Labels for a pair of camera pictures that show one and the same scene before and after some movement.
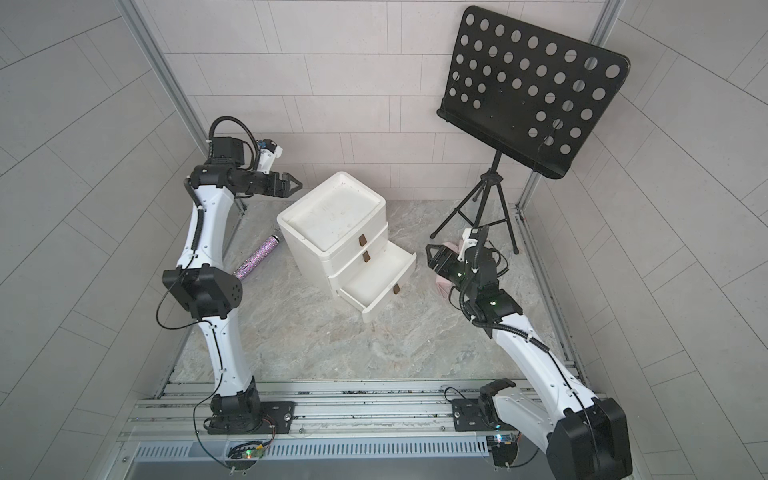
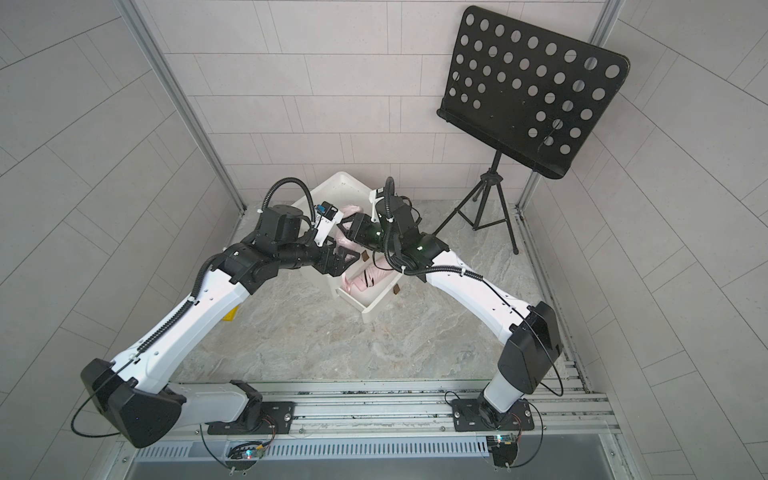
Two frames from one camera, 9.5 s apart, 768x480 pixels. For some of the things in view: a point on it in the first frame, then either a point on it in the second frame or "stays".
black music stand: x=526 y=92 stays
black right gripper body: x=455 y=271 to x=376 y=235
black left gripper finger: x=288 y=177 to x=342 y=258
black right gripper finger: x=428 y=248 to x=355 y=227
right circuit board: x=504 y=448 stays
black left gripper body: x=265 y=185 to x=318 y=256
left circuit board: x=242 y=456 stays
